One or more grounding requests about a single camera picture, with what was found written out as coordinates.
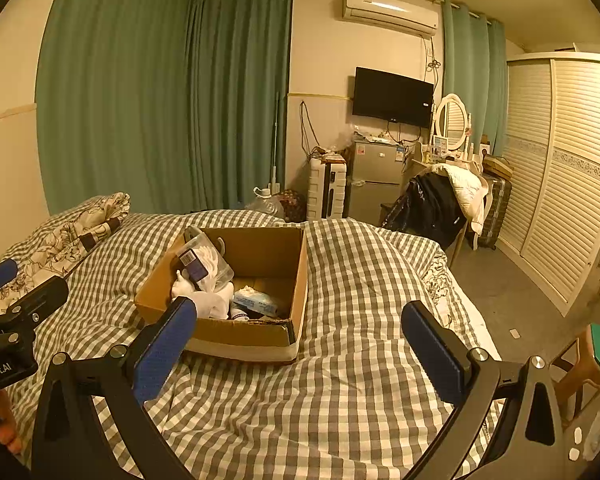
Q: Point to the clear plastic bag dark label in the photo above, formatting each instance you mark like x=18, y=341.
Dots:
x=205, y=257

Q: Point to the oval vanity mirror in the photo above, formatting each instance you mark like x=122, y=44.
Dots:
x=451, y=120

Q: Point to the silver small fridge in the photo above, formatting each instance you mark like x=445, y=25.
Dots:
x=372, y=180

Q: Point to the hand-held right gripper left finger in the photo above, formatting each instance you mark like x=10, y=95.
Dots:
x=165, y=350

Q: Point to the white mop pole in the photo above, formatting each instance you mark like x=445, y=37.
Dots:
x=276, y=145

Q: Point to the person's left hand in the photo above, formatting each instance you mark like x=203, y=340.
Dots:
x=7, y=425

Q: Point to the white suitcase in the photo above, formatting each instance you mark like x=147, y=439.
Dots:
x=325, y=190

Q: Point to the green curtain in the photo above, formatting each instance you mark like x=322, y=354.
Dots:
x=240, y=100
x=115, y=90
x=472, y=70

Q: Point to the floral quilt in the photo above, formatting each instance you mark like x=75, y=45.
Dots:
x=65, y=240

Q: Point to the brown box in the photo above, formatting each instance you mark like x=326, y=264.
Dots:
x=497, y=165

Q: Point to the grey checked duvet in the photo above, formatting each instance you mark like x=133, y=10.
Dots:
x=290, y=410

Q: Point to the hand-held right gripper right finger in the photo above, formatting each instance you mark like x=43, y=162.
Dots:
x=432, y=352

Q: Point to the white sock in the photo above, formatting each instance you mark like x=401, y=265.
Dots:
x=205, y=302

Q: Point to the cream dressing table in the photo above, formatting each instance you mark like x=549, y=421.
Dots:
x=422, y=165

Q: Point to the large water bottle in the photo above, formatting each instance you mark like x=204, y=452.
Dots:
x=265, y=205

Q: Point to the white louvred wardrobe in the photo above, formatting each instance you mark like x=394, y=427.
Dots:
x=565, y=175

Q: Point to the wet wipes packet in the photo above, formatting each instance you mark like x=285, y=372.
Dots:
x=257, y=302

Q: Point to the white padded jacket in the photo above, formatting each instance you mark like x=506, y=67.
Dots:
x=467, y=187

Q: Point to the black wall television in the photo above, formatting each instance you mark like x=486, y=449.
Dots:
x=392, y=97

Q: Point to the dark hard suitcase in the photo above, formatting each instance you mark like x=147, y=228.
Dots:
x=495, y=210

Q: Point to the white air conditioner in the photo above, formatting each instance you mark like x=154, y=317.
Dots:
x=387, y=12

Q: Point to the cardboard box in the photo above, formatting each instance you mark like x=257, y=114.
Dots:
x=250, y=337

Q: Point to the brown patterned bag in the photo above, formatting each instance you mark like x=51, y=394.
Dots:
x=294, y=205

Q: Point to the black jacket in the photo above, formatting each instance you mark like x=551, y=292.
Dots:
x=427, y=210

